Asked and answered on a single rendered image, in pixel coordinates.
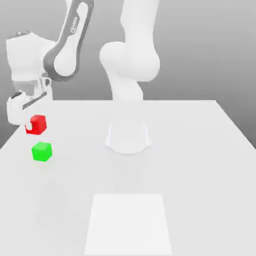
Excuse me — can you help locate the small green cube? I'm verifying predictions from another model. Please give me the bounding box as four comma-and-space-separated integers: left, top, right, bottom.
31, 141, 53, 162

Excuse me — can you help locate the small red cube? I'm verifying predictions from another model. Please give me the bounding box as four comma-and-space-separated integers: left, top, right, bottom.
24, 114, 48, 136

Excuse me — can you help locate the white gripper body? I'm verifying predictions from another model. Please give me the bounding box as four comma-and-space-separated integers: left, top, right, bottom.
6, 91, 54, 126

